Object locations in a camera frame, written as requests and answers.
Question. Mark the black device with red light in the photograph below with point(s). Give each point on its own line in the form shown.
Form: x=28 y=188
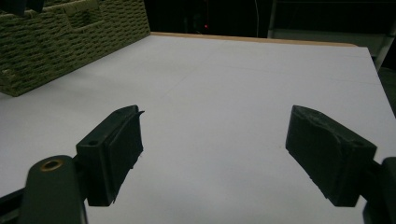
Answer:
x=206 y=26

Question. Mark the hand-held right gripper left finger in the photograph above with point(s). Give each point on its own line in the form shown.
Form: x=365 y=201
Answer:
x=107 y=155

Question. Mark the green woven basket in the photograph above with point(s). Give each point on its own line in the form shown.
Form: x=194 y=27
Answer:
x=62 y=40

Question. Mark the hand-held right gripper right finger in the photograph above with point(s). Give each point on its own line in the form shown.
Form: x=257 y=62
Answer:
x=330 y=155

